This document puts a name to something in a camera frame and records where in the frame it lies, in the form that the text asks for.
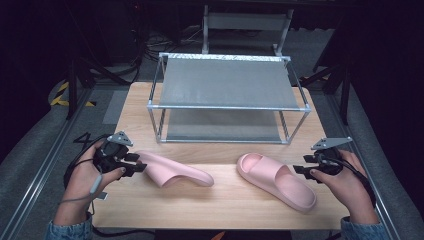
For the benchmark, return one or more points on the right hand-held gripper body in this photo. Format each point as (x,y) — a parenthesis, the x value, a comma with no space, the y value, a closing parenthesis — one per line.
(328,161)

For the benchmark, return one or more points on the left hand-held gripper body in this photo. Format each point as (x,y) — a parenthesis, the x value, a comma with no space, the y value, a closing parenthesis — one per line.
(110,158)

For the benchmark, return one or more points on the pink slipper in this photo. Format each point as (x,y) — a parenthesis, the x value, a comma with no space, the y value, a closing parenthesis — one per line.
(283,183)
(173,171)

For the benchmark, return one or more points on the metal shoe rack grey shelves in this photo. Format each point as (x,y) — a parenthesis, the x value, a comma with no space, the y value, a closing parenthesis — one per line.
(226,83)

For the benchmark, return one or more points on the person's right hand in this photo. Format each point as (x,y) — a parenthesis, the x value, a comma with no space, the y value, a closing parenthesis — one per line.
(350,190)

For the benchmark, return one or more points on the person's left hand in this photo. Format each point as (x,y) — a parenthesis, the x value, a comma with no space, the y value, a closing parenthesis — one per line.
(81,181)

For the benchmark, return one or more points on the yellow black floor tape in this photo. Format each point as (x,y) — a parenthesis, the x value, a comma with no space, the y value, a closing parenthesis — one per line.
(61,96)

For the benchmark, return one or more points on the black tripod stand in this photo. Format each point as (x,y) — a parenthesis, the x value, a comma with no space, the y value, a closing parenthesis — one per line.
(83,73)
(336,83)

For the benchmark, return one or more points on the aluminium floor rail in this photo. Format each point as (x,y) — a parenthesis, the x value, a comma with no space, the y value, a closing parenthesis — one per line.
(40,170)
(366,173)

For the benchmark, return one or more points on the grey metal frame stand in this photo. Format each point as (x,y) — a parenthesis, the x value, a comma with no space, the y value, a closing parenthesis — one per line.
(246,21)

